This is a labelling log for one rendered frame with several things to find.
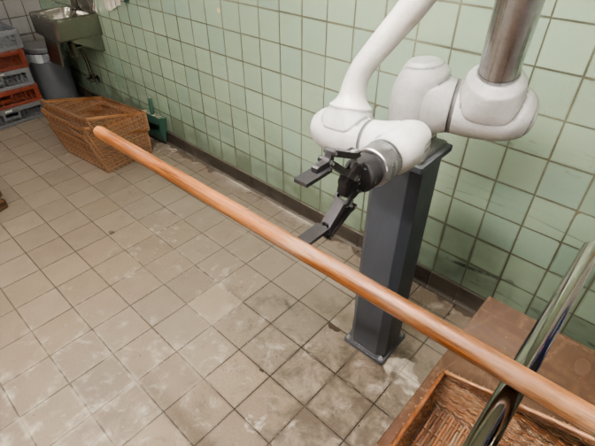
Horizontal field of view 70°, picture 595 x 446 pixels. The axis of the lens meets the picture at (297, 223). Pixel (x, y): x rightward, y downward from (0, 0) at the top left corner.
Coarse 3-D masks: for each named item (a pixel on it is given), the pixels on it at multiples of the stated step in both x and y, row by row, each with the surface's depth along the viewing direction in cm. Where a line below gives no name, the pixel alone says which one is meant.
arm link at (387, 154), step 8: (368, 144) 89; (376, 144) 88; (384, 144) 88; (392, 144) 89; (368, 152) 87; (376, 152) 86; (384, 152) 86; (392, 152) 87; (384, 160) 86; (392, 160) 87; (400, 160) 89; (384, 168) 86; (392, 168) 88; (400, 168) 90; (384, 176) 87; (392, 176) 89
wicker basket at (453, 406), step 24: (432, 384) 100; (456, 384) 102; (432, 408) 111; (456, 408) 106; (480, 408) 100; (528, 408) 91; (408, 432) 96; (432, 432) 106; (456, 432) 106; (528, 432) 94; (552, 432) 89; (576, 432) 85
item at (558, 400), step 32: (96, 128) 102; (160, 160) 89; (192, 192) 82; (256, 224) 73; (320, 256) 66; (352, 288) 62; (384, 288) 60; (416, 320) 56; (480, 352) 52; (512, 384) 50; (544, 384) 48; (576, 416) 46
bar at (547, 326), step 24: (576, 264) 69; (576, 288) 65; (552, 312) 61; (528, 336) 58; (552, 336) 58; (528, 360) 55; (504, 384) 52; (504, 408) 50; (480, 432) 47; (504, 432) 48
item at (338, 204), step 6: (336, 192) 86; (354, 192) 84; (336, 198) 86; (348, 198) 84; (336, 204) 85; (342, 204) 85; (348, 204) 85; (330, 210) 85; (336, 210) 85; (342, 210) 85; (330, 216) 85; (336, 216) 84; (324, 222) 85; (330, 222) 84; (330, 228) 85; (330, 234) 84
